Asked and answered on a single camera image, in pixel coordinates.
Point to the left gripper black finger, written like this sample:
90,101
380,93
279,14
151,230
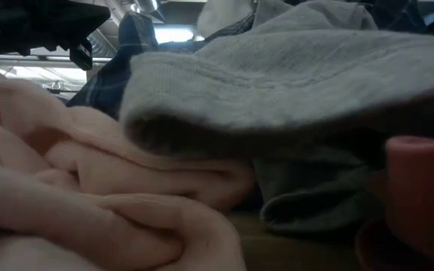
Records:
85,17

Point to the blue plaid shirt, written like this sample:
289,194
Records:
107,83

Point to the white garment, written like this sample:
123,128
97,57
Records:
220,17

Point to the peach pink garment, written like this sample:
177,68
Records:
89,180

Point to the grey knit sweatshirt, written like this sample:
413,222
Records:
277,83

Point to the red garment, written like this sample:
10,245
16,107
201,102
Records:
424,188

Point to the silver ventilation duct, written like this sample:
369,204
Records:
145,7

